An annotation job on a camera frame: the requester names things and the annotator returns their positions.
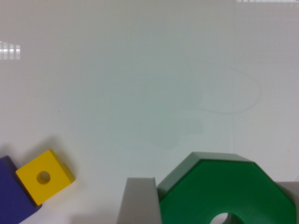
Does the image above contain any dark purple stepped block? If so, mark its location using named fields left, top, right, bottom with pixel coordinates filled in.
left=0, top=156, right=41, bottom=224

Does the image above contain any green octagonal block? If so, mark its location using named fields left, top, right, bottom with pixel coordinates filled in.
left=157, top=152, right=297, bottom=224

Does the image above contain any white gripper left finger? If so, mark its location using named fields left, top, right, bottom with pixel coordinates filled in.
left=117, top=177, right=162, bottom=224

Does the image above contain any small yellow square block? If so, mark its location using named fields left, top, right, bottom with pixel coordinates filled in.
left=16, top=149, right=76, bottom=205

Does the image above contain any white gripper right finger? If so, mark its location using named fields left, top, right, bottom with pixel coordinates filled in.
left=278, top=182, right=299, bottom=224

